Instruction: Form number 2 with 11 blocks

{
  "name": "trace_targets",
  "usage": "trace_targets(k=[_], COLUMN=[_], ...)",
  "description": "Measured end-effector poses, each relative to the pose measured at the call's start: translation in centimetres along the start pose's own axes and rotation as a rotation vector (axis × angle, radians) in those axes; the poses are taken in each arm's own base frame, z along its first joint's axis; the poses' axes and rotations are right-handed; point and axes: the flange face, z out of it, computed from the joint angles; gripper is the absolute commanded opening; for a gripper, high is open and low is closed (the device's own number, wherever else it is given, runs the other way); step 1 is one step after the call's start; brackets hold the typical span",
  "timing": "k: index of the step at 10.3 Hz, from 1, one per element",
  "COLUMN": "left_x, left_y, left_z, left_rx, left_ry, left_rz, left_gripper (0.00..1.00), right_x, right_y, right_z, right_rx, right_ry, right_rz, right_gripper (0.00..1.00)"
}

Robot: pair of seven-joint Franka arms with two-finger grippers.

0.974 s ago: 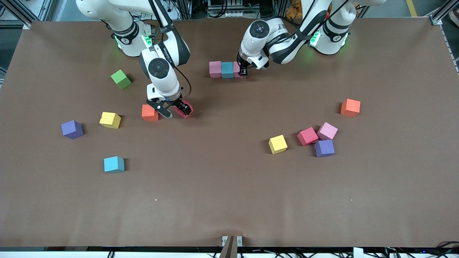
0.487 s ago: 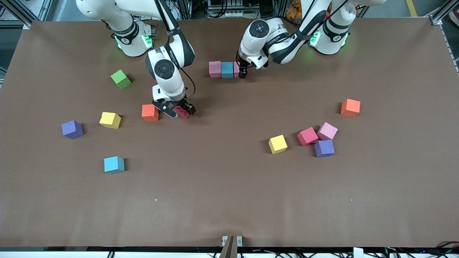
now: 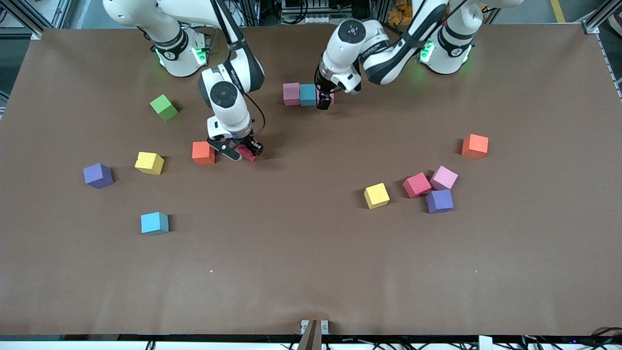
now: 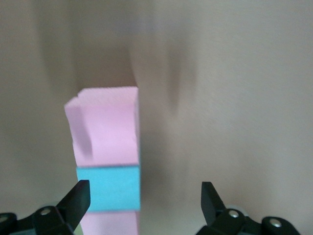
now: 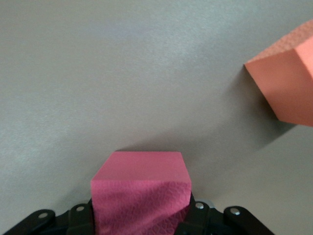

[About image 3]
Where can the brown paper table cover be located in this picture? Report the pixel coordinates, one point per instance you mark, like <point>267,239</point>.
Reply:
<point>291,253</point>

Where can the small white box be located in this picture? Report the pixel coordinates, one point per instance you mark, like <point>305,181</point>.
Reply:
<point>485,343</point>

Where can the red foam block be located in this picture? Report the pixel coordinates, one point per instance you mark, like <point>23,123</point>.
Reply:
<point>416,185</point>
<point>247,154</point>

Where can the purple foam block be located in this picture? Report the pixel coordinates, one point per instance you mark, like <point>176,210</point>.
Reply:
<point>97,176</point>
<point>440,201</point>

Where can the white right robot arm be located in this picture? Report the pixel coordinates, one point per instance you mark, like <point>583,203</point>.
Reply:
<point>226,97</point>

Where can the metal mount bracket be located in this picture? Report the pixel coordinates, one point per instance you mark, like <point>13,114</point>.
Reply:
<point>313,335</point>

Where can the green foam block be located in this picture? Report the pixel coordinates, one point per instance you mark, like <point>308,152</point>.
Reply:
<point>164,108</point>

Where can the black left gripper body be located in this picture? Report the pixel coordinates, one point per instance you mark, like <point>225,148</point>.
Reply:
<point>324,93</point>

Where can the blue foam block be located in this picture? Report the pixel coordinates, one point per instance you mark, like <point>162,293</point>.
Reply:
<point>308,95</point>
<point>154,223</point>

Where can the yellow foam block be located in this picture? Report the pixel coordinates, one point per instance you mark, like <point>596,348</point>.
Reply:
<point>149,163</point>
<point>376,196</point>

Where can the aluminium frame profile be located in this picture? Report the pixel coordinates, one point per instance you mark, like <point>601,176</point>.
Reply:
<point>595,22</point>
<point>29,26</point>

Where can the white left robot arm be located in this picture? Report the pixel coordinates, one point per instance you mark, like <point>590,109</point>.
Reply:
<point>350,43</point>

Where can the orange foam block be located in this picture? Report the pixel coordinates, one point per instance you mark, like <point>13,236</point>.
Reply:
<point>203,152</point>
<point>475,146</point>

